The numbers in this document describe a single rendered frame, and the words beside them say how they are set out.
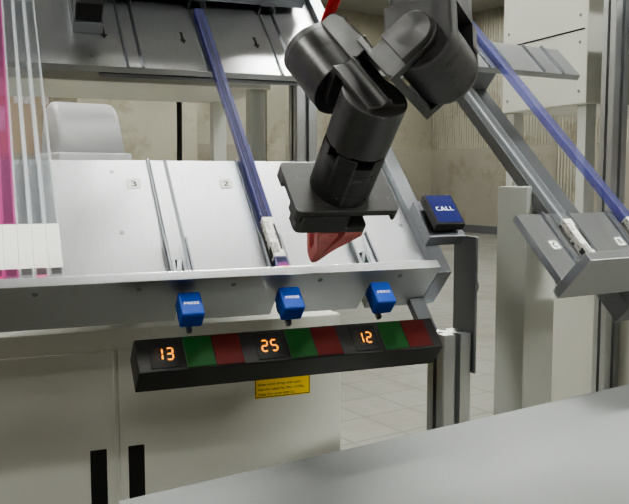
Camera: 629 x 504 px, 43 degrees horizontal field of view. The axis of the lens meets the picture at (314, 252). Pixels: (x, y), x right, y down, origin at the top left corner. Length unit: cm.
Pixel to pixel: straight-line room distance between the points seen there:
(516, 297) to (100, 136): 660
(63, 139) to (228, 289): 664
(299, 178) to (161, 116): 899
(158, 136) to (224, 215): 875
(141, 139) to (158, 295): 877
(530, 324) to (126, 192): 60
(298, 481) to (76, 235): 39
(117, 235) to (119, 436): 40
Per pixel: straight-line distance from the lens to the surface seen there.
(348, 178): 69
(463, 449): 72
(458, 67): 67
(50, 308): 84
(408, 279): 94
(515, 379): 120
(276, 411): 125
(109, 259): 87
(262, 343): 84
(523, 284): 117
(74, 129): 753
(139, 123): 960
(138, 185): 95
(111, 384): 118
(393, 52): 65
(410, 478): 65
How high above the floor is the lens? 83
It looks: 5 degrees down
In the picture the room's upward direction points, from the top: straight up
